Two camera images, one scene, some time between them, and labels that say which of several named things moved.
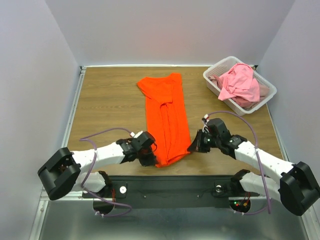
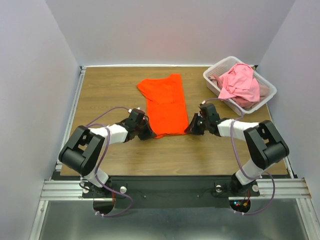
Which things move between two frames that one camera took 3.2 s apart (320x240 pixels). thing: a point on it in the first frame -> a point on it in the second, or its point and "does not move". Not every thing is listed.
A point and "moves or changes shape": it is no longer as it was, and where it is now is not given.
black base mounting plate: x=161 y=191 does not move
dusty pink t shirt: x=264 y=92 does not move
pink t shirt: x=238 y=81 does not move
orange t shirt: x=167 y=120 moves or changes shape
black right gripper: x=200 y=143 -> x=197 y=124
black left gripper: x=150 y=160 -> x=149 y=134
